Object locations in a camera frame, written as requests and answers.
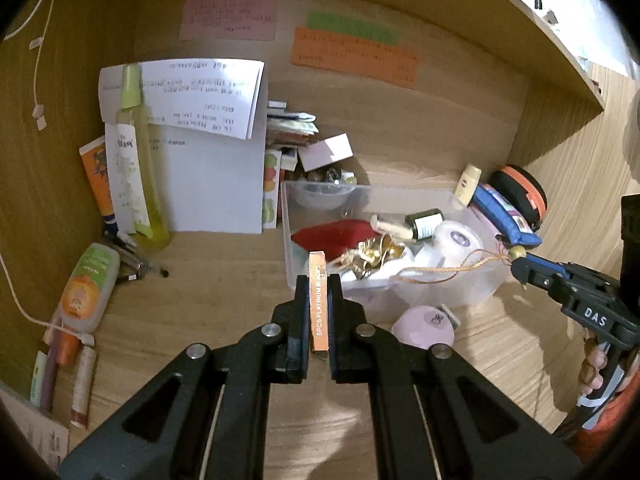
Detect white cosmetic tube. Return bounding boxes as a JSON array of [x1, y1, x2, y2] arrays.
[[104, 122, 152, 237]]

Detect green sticky note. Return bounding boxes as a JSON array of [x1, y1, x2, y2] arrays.
[[305, 9, 400, 45]]

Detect white and brown tube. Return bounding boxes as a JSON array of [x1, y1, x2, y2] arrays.
[[69, 344, 97, 429]]

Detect pink round case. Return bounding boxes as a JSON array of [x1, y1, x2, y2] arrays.
[[391, 303, 461, 349]]

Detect black binder clips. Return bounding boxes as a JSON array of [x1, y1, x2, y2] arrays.
[[104, 230, 171, 282]]

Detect wooden desktop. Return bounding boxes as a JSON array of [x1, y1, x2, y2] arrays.
[[47, 227, 608, 480]]

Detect fruit print box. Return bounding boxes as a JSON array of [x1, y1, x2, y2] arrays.
[[262, 148, 284, 230]]

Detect orange and black round case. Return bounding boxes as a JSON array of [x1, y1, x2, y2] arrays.
[[488, 164, 549, 232]]

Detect small cream bottle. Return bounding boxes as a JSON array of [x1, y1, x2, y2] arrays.
[[452, 163, 482, 210]]

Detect gold tassel ornament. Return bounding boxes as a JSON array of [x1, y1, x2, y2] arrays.
[[342, 236, 407, 282]]

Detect clear plastic storage bin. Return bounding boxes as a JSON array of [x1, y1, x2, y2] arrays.
[[280, 181, 512, 312]]

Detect wooden shelf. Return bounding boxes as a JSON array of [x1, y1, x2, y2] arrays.
[[447, 0, 609, 113]]

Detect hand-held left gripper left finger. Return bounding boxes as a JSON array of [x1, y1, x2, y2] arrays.
[[59, 275, 311, 480]]

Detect person's right hand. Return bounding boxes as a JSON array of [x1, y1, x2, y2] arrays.
[[579, 346, 608, 397]]

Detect large white box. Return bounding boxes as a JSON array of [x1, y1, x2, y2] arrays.
[[98, 60, 266, 235]]

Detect yellow-green spray bottle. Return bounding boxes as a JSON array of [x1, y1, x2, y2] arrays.
[[115, 64, 171, 252]]

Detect white cable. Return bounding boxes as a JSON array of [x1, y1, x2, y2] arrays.
[[0, 252, 97, 347]]

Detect orange cord charm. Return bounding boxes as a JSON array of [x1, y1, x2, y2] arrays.
[[398, 245, 527, 287]]

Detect folded white printed paper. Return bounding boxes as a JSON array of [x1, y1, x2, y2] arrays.
[[139, 59, 266, 140]]

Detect pink and white box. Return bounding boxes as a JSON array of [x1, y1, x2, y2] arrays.
[[298, 133, 353, 172]]

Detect beige dropper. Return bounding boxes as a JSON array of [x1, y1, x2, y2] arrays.
[[369, 213, 416, 241]]

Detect thin white tagged cord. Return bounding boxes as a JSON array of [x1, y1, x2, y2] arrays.
[[5, 0, 67, 132]]

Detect orange sticky note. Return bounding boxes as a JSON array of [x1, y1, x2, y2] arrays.
[[291, 26, 419, 90]]

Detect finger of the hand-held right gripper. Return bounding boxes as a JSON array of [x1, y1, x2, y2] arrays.
[[524, 252, 569, 282], [510, 258, 569, 307]]

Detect green and orange lotion bottle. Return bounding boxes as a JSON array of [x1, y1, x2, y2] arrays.
[[58, 242, 121, 334]]

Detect red fabric pouch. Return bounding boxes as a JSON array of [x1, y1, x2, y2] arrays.
[[291, 219, 374, 267]]

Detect stack of small packets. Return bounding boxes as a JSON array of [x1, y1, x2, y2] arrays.
[[266, 101, 320, 149]]

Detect blue zip pouch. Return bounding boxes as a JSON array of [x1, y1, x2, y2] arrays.
[[472, 183, 544, 248]]

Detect dark green glass bottle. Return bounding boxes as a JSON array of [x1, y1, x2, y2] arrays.
[[404, 208, 446, 241]]

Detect small blue and orange box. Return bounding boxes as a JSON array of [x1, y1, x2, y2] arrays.
[[308, 251, 331, 356]]

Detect clear plastic bowl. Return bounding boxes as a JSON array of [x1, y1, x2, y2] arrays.
[[292, 181, 357, 210]]

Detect white printed sheet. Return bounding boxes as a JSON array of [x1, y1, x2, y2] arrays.
[[0, 389, 70, 473]]

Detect white roll with purple label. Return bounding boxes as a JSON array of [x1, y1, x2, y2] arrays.
[[432, 219, 484, 267]]

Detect person's right forearm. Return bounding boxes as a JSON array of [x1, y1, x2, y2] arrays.
[[562, 355, 640, 468]]

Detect small orange tube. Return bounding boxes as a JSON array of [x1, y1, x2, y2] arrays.
[[55, 329, 82, 367]]

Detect green and purple tube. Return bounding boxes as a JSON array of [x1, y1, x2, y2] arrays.
[[29, 350, 57, 414]]

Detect orange cosmetic tube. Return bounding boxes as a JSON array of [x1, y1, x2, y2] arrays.
[[79, 134, 119, 232]]

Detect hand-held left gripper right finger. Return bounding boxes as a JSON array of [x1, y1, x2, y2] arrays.
[[327, 273, 584, 480]]

